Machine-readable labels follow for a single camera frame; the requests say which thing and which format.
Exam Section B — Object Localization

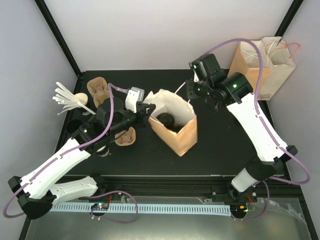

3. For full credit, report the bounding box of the small brown paper bag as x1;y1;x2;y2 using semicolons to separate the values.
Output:
143;89;198;157

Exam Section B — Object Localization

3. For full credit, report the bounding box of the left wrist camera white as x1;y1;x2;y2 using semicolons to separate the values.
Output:
125;87;145;113

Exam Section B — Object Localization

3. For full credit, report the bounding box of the stack of paper cups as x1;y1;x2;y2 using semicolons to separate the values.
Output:
96;146;110;157

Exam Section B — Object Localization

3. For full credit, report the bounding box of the white paper bag orange handle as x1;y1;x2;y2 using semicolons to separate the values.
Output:
257;36;301;101

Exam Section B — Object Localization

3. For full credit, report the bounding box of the stack of pulp cup carriers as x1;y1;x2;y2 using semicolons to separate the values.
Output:
87;76;114;108

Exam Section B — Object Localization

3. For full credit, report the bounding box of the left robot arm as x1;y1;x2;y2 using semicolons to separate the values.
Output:
8;98;156;220

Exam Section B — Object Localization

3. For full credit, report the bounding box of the cup holding straws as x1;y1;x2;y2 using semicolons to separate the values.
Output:
74;92;88;106

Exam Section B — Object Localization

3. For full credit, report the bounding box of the large brown paper bag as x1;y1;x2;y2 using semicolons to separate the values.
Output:
228;40;273;90

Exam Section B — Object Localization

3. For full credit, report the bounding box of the black paper coffee cup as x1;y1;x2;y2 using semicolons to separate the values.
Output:
156;112;175;128

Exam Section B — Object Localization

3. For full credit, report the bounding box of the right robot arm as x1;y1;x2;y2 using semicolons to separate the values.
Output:
186;53;298;202

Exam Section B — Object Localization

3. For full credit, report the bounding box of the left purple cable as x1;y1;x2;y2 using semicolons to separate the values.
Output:
2;83;131;219

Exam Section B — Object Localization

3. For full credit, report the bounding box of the light blue cable duct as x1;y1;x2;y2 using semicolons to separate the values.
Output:
50;202;231;217

